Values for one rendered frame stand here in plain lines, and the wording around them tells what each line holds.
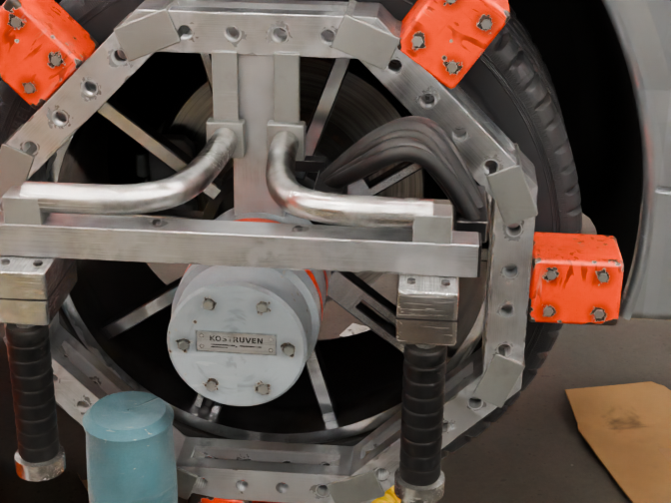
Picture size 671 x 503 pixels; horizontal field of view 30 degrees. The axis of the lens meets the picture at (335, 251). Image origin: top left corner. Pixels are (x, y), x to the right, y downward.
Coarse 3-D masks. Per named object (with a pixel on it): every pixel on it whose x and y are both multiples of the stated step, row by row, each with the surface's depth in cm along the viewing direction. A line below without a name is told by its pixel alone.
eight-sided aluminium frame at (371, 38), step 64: (192, 0) 120; (256, 0) 120; (128, 64) 118; (384, 64) 116; (64, 128) 121; (448, 128) 118; (0, 192) 124; (512, 192) 120; (512, 256) 123; (512, 320) 126; (64, 384) 133; (448, 384) 134; (512, 384) 128; (192, 448) 139; (256, 448) 139; (320, 448) 140; (384, 448) 133
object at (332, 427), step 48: (336, 96) 129; (96, 144) 149; (144, 144) 132; (96, 288) 146; (144, 288) 157; (336, 288) 137; (480, 288) 139; (96, 336) 141; (144, 336) 150; (384, 336) 139; (480, 336) 136; (144, 384) 143; (336, 384) 152; (384, 384) 147; (240, 432) 144; (288, 432) 144; (336, 432) 143
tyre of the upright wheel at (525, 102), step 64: (64, 0) 126; (128, 0) 124; (320, 0) 123; (384, 0) 122; (512, 64) 124; (0, 128) 131; (512, 128) 126; (576, 192) 129; (64, 320) 140; (448, 448) 142
